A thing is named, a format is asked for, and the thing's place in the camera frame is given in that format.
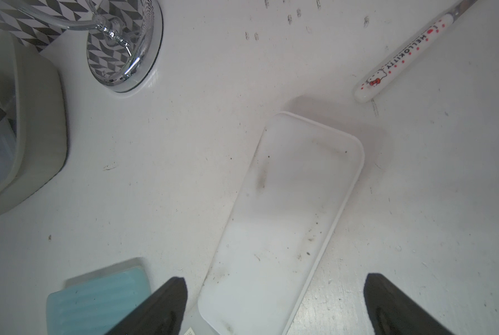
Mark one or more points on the white flat pencil case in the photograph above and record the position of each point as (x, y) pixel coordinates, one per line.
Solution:
(298, 183)

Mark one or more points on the hello kitty spoon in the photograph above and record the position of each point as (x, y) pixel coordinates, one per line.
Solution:
(397, 62)

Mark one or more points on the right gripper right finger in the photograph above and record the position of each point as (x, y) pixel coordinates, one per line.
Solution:
(391, 311)

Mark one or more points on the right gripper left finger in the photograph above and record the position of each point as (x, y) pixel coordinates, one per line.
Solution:
(161, 313)

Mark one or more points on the grey storage box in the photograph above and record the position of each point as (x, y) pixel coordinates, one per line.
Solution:
(32, 98)

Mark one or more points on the chrome cup tree stand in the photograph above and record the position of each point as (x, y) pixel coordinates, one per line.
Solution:
(123, 42)

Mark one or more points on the light blue ribbed pencil case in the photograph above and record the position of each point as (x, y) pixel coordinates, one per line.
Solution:
(93, 303)

